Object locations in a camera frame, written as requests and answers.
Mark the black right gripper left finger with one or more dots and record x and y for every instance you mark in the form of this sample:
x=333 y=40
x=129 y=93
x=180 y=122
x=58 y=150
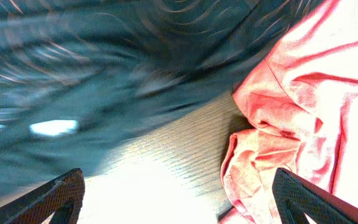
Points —
x=60 y=199

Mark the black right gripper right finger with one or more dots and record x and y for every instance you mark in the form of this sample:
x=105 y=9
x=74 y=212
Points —
x=298 y=201

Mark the black orange patterned jersey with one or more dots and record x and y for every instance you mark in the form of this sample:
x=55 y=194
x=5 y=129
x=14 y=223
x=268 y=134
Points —
x=77 y=78

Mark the red t-shirt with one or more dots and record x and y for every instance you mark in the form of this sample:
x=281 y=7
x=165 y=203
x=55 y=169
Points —
x=302 y=103

